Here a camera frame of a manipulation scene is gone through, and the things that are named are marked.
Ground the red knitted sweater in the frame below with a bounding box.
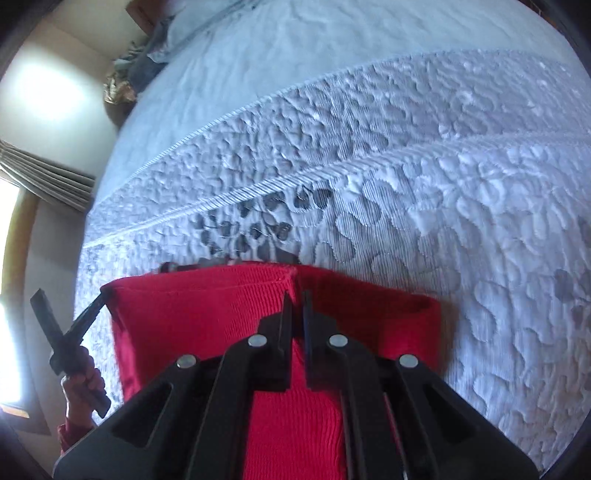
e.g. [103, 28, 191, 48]
[99, 261, 445, 480]

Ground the gold shiny cloth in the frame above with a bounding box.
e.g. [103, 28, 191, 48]
[102, 74, 139, 104]

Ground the bed with quilted cover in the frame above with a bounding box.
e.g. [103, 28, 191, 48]
[74, 0, 591, 462]

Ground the person's left hand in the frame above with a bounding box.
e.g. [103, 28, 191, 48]
[59, 345, 108, 431]

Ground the grey-blue clothes pile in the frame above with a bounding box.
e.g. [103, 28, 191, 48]
[113, 21, 174, 93]

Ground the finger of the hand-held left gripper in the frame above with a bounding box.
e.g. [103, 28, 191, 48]
[68, 295, 110, 346]

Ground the blue pillow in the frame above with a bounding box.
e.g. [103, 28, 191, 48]
[148, 0, 264, 63]

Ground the person's left forearm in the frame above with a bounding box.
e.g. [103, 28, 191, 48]
[56, 413, 100, 462]

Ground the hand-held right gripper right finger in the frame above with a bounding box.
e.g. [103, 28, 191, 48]
[301, 290, 542, 480]

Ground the grey curtain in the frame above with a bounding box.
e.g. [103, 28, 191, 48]
[0, 140, 97, 214]

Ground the window with wooden frame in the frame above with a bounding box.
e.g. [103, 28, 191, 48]
[0, 178, 51, 437]

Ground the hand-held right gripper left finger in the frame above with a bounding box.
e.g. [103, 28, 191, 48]
[52, 290, 296, 480]

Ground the dark wooden bed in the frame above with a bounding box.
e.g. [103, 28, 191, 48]
[126, 0, 157, 34]

